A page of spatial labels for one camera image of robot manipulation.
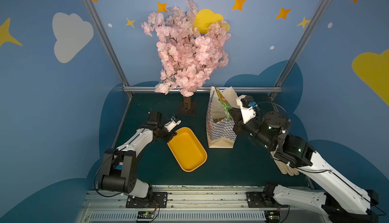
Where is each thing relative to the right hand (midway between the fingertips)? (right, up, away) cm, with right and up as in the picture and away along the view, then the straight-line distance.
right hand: (233, 107), depth 59 cm
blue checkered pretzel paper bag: (-2, -12, +22) cm, 25 cm away
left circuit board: (-39, -52, +13) cm, 66 cm away
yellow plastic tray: (-20, -25, +31) cm, 45 cm away
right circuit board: (+22, -53, +13) cm, 59 cm away
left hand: (-28, -14, +32) cm, 45 cm away
